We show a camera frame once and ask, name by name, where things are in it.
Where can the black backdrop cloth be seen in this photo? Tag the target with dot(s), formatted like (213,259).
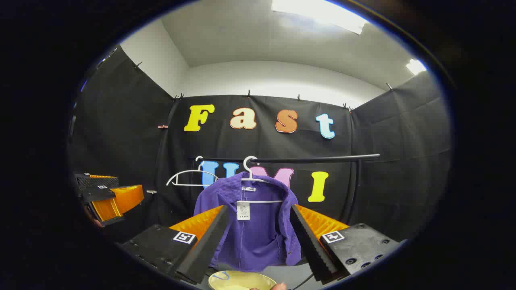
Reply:
(262,141)

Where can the white plastic hanger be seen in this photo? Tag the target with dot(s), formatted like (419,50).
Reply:
(189,185)
(262,201)

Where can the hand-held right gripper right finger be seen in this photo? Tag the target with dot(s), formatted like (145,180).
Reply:
(312,245)

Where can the black clothes rack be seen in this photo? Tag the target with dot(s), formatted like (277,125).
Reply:
(322,159)

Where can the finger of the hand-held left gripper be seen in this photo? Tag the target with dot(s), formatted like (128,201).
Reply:
(96,195)
(96,182)

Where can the large ceiling light panel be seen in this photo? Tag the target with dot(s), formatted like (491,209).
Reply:
(318,12)

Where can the beige laundry hamper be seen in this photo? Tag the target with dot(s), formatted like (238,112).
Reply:
(242,280)

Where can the small ceiling light panel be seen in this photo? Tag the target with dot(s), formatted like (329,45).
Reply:
(415,66)

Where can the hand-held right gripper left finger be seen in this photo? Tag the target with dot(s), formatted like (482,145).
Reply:
(209,245)

